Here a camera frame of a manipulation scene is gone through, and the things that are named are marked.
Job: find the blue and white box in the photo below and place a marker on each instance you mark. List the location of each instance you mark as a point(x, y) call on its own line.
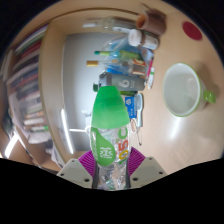
point(130, 105)

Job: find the glass jar white lid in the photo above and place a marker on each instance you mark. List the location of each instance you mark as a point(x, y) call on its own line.
point(141, 39)

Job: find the dark green glass bottle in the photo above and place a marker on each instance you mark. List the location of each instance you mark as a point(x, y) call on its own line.
point(95, 87)

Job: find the clear plastic bag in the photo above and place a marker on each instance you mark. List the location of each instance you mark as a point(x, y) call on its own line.
point(116, 43)

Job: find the clear bottle green label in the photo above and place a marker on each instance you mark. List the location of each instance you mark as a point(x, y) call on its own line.
point(110, 110)

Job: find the pale blue hand mirror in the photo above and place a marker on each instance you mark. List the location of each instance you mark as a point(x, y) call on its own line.
point(139, 108)

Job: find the green-capped glass bottle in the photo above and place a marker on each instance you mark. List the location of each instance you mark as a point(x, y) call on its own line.
point(113, 54)

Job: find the wooden shelf unit with books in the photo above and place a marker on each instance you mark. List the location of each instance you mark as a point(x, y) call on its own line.
point(50, 83)

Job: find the flat round red coaster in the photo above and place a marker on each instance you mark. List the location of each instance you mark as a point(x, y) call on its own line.
point(192, 30)

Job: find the white bar desk lamp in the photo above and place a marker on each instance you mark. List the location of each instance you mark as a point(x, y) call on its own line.
point(66, 131)

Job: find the red and white pen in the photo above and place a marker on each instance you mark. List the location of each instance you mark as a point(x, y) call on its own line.
point(151, 73)

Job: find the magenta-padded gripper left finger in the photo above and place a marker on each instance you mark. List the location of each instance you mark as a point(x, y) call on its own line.
point(75, 171)

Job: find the yellow-capped glass bottle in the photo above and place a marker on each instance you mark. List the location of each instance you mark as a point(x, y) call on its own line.
point(92, 63)

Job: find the tall clear glass bottle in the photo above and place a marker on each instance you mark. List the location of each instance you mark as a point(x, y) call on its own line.
point(110, 24)

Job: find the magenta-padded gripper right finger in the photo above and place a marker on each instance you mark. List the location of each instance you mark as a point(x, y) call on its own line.
point(148, 170)

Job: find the brown mug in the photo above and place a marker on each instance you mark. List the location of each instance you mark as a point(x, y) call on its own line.
point(153, 22)

